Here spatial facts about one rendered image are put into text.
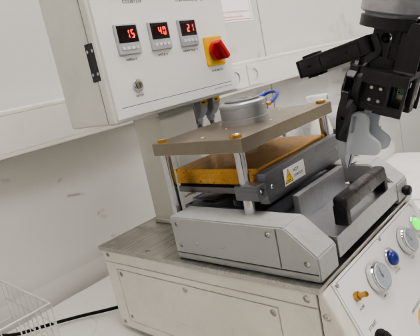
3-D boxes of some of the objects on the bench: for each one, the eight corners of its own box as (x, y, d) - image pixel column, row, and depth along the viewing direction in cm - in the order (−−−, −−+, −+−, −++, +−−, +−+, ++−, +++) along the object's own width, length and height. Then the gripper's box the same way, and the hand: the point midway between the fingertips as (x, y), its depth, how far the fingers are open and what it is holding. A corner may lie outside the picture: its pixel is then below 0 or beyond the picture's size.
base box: (123, 329, 87) (101, 249, 84) (237, 249, 114) (224, 185, 110) (405, 439, 52) (389, 307, 48) (474, 284, 78) (467, 192, 75)
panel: (411, 423, 53) (329, 285, 55) (467, 297, 74) (408, 200, 76) (426, 423, 51) (343, 281, 53) (479, 295, 73) (419, 196, 74)
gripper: (422, 24, 49) (377, 193, 58) (443, 19, 55) (400, 172, 65) (349, 14, 54) (318, 171, 63) (376, 11, 60) (345, 154, 69)
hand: (343, 157), depth 65 cm, fingers closed
